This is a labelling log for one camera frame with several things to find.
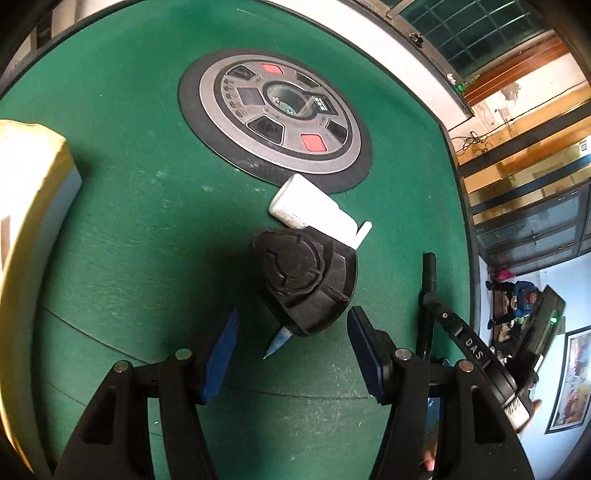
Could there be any white light-blue pen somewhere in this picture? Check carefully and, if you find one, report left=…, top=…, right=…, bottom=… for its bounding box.
left=263, top=327, right=294, bottom=360

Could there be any white pill bottle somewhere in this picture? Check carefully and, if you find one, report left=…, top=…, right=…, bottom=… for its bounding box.
left=269, top=174, right=373, bottom=250

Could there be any white yellow-edged storage box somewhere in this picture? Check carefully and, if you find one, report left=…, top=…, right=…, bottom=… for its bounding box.
left=1, top=119, right=82, bottom=479

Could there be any person right hand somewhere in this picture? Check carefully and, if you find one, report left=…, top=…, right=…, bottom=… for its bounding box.
left=422, top=436, right=438, bottom=472

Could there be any seated person blue jacket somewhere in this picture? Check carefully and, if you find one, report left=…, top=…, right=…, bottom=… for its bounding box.
left=486, top=280, right=540, bottom=330

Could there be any black ribbed plastic holder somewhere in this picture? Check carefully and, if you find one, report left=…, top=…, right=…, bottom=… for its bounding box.
left=252, top=227, right=358, bottom=337

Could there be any round grey table centre console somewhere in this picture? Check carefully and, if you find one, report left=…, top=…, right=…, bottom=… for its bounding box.
left=177, top=48, right=373, bottom=194

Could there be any large barred window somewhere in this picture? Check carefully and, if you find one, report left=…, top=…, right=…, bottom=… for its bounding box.
left=359, top=0, right=580, bottom=106

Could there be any framed wall picture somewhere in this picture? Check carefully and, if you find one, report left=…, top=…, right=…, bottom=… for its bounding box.
left=546, top=326, right=590, bottom=434

